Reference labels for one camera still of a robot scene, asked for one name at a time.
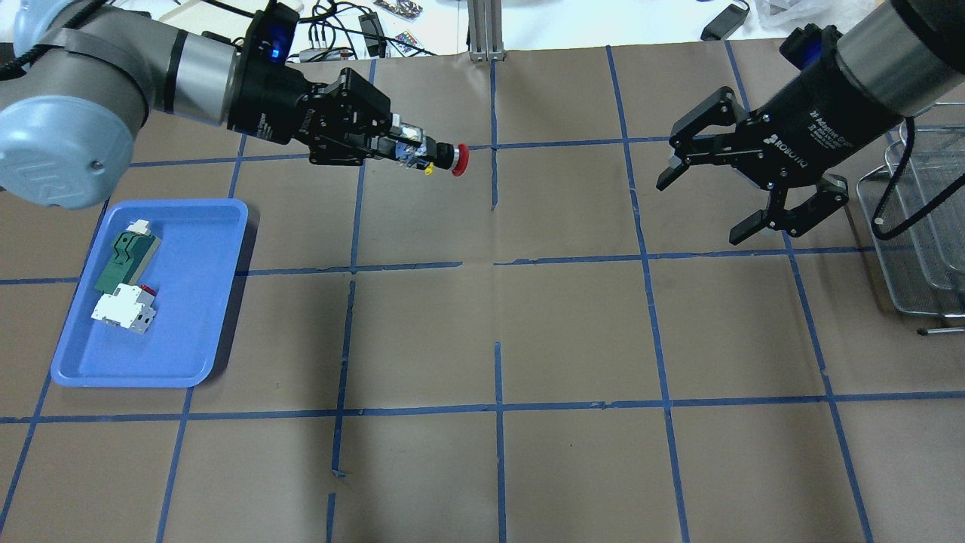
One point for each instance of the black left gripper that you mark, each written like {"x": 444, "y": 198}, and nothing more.
{"x": 270, "y": 105}

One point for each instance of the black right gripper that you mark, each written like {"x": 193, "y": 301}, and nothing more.
{"x": 818, "y": 102}

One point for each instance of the red emergency stop button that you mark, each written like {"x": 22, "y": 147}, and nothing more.
{"x": 443, "y": 156}

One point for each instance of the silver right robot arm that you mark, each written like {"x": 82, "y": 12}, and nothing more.
{"x": 903, "y": 56}

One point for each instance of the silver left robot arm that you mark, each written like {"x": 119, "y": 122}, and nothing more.
{"x": 87, "y": 75}

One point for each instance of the black power adapter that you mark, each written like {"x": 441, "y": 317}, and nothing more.
{"x": 725, "y": 23}

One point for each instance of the green terminal block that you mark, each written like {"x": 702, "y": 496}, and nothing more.
{"x": 128, "y": 256}

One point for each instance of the blue plastic tray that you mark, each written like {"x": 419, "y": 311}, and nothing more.
{"x": 192, "y": 275}

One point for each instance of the white circuit breaker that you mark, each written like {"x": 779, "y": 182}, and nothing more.
{"x": 129, "y": 307}

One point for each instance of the aluminium frame post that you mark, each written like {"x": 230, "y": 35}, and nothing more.
{"x": 485, "y": 31}

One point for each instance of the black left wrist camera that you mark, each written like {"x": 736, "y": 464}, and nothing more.
{"x": 271, "y": 33}

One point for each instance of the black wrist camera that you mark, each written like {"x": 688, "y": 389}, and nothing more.
{"x": 805, "y": 45}
{"x": 271, "y": 33}

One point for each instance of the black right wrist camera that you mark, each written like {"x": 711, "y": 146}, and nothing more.
{"x": 805, "y": 45}

